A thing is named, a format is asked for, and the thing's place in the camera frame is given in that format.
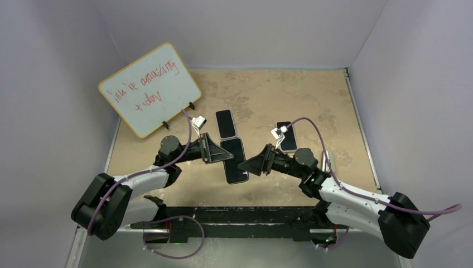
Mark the silver-edged phone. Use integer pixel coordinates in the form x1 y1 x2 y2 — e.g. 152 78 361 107
220 137 249 184

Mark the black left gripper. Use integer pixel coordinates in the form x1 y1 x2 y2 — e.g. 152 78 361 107
173 133 233 165

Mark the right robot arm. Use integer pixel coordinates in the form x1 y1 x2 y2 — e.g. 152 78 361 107
238 144 430 259

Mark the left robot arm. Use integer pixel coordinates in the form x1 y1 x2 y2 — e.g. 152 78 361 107
71 133 234 240

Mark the yellow-framed whiteboard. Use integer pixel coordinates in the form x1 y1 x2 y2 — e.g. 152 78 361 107
98 42 202 138

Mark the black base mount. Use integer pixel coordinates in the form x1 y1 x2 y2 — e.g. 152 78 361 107
131 196 347 246

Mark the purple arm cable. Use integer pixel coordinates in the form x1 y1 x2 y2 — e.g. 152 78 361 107
271 117 462 252
86 109 205 260

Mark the lilac phone case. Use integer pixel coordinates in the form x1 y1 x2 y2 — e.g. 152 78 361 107
215 109 237 140

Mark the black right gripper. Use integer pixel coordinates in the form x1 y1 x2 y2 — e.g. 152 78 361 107
238 144 305 179

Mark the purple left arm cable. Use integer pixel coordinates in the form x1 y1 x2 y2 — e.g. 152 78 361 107
86 109 205 260

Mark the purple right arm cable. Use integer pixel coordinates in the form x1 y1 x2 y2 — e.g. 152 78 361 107
271 117 462 252

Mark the silver stapler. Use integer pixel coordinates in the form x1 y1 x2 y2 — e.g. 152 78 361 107
321 150 336 173

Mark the black phone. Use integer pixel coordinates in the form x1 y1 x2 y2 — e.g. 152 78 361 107
280 126 298 153

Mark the aluminium rail frame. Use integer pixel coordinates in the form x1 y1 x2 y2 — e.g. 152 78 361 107
66 225 412 267

